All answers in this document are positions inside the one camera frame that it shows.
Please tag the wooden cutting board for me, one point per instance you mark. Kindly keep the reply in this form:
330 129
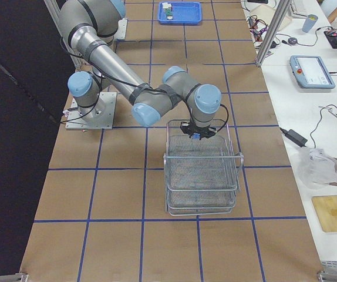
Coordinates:
326 211

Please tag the blue grey cup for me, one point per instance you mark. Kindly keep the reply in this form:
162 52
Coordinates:
309 23

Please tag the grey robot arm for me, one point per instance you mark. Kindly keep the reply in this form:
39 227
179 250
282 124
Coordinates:
85 25

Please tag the blue plastic tray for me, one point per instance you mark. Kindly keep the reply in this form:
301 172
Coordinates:
183 13

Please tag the clear plastic bag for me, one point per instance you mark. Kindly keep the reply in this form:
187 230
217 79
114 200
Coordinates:
316 167

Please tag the cream plastic tray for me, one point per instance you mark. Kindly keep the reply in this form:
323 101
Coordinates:
266 13

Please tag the black power brick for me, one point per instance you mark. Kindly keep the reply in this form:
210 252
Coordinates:
294 137

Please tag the aluminium frame post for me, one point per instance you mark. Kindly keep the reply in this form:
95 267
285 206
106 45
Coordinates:
277 19

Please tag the green white terminal block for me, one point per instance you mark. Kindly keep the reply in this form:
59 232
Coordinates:
169 13

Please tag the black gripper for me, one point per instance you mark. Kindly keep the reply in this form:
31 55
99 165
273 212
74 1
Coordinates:
199 131

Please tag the white circuit breaker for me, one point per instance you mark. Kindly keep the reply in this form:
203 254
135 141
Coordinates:
166 5

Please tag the blue teach pendant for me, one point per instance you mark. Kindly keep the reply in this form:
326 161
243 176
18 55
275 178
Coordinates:
310 72

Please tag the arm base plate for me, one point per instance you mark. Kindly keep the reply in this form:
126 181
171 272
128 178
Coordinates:
120 35
99 117

